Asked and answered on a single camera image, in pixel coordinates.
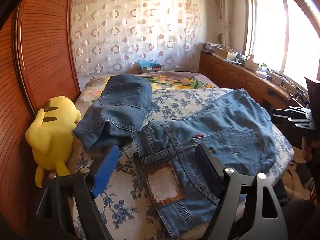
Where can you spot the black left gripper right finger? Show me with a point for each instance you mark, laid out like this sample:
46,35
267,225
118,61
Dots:
247,205

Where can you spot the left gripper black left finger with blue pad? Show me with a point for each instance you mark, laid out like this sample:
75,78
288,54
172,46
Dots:
53,215

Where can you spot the blue denim jeans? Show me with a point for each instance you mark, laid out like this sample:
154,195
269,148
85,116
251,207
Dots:
234,128

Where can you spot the person's right hand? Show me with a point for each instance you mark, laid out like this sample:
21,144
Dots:
307,146

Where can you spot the long wooden sideboard cabinet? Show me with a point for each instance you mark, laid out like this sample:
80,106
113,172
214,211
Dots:
228,75

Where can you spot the yellow Pikachu plush toy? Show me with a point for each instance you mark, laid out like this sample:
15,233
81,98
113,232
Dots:
50,136

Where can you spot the white bottle on sideboard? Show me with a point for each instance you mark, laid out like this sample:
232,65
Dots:
249,63

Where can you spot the bed with blue floral sheet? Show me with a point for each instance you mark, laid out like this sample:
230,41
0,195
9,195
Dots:
129,204

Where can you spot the wooden framed window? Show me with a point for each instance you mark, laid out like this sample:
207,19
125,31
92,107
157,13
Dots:
280,36

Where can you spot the cardboard box on sideboard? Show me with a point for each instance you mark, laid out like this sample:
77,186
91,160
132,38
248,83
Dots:
225,54

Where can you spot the colourful floral blanket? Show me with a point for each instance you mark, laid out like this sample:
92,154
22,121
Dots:
175,80

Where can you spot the cardboard box with blue cloth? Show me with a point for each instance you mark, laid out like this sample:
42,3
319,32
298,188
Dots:
149,66

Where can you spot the wooden slatted wardrobe door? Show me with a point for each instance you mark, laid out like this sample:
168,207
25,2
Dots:
36,64

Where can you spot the beige side curtain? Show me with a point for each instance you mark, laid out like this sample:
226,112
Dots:
226,14

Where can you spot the sheer circle-pattern curtain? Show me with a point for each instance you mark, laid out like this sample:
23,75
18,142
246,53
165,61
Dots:
110,36

